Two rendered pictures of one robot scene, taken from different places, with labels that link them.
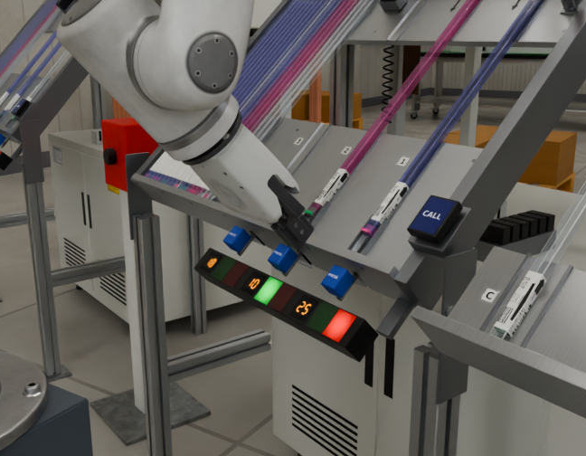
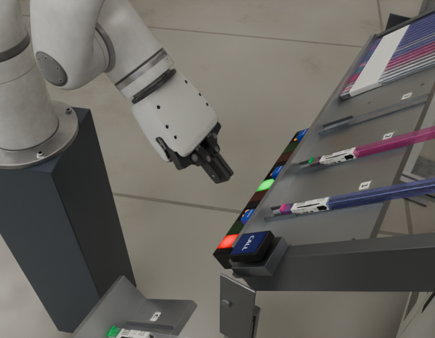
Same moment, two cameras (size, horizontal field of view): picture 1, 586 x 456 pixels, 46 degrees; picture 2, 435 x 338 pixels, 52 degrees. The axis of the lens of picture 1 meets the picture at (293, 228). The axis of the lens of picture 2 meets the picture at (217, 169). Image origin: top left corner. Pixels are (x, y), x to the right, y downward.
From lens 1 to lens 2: 0.75 m
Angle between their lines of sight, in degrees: 63
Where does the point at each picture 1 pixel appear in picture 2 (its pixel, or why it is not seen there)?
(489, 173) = (332, 261)
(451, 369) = (231, 328)
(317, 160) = (378, 125)
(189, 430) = (401, 204)
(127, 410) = not seen: hidden behind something
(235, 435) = (417, 231)
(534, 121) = (421, 267)
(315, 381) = not seen: hidden behind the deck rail
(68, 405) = (43, 170)
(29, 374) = (57, 145)
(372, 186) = (339, 182)
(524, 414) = not seen: outside the picture
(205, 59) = (43, 66)
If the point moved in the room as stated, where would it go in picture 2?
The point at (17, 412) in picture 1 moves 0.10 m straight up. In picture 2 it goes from (23, 159) to (3, 114)
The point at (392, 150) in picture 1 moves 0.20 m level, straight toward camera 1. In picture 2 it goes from (380, 168) to (234, 197)
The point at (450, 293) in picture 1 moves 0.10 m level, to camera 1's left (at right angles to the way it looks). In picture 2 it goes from (225, 294) to (198, 236)
